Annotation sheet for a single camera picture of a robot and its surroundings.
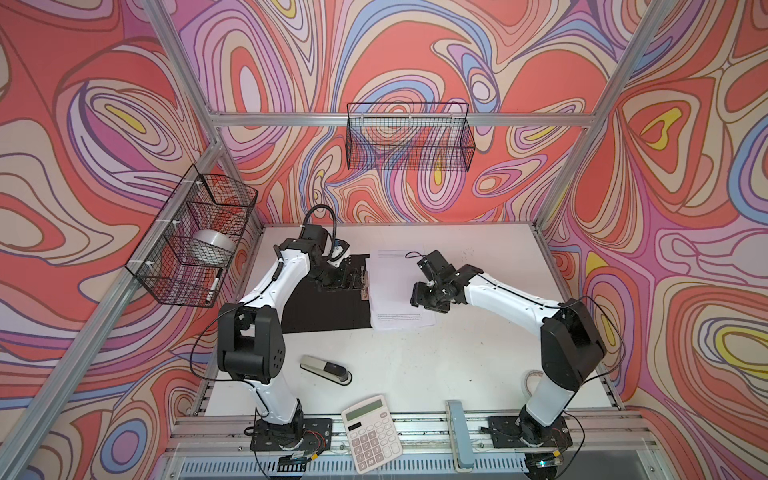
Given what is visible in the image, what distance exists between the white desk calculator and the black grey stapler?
0.28ft

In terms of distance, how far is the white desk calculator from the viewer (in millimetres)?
710

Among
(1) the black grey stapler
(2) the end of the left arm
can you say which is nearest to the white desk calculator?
(1) the black grey stapler

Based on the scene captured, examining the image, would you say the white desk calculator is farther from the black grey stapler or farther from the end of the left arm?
the end of the left arm

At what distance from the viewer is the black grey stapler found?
2.67ft
